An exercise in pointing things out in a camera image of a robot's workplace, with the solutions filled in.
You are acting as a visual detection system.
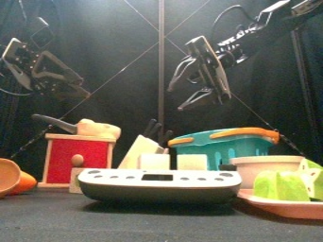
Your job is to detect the speckled white rice block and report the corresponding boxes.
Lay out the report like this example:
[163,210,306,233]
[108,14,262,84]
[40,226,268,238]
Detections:
[175,153,210,171]
[139,153,172,171]

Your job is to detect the grey toy knife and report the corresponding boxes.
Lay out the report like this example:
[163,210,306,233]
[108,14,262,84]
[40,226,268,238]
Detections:
[31,113,80,135]

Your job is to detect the cream round toy food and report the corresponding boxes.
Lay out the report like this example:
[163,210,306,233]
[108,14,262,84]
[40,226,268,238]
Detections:
[78,118,111,139]

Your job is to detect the red wooden drawer box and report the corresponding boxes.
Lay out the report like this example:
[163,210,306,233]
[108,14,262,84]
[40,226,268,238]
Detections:
[36,132,118,189]

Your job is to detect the white wooden knife block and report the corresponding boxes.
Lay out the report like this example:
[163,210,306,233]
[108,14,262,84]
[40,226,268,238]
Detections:
[118,134,168,170]

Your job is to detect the white toy bowl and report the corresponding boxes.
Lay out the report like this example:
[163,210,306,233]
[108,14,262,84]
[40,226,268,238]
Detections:
[230,155,306,190]

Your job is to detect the beige wooden block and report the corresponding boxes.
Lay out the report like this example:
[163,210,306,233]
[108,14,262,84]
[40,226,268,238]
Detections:
[68,167,86,194]

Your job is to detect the white kitchen scale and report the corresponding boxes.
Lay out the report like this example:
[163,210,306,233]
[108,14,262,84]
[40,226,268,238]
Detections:
[76,167,243,204]

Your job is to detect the orange carrot tip piece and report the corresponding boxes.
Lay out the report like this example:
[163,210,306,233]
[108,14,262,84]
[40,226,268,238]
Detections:
[11,169,38,197]

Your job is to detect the light green toy leaf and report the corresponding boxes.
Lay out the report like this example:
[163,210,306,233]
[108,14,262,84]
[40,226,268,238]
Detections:
[251,169,311,202]

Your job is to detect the green white vegetable half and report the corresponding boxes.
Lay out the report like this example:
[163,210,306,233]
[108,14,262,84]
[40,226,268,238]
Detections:
[299,158,323,201]

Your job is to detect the metal frame pole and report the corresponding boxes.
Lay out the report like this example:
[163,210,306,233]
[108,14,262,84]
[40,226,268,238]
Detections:
[156,0,167,146]

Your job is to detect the black handled toy knife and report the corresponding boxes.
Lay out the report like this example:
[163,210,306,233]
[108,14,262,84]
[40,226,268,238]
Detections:
[142,118,158,143]
[163,130,174,147]
[150,122,164,146]

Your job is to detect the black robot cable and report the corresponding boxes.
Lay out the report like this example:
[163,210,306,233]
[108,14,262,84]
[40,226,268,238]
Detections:
[210,3,260,42]

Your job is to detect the teal basket orange handles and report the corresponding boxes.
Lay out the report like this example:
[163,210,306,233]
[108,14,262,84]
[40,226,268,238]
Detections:
[168,127,282,171]

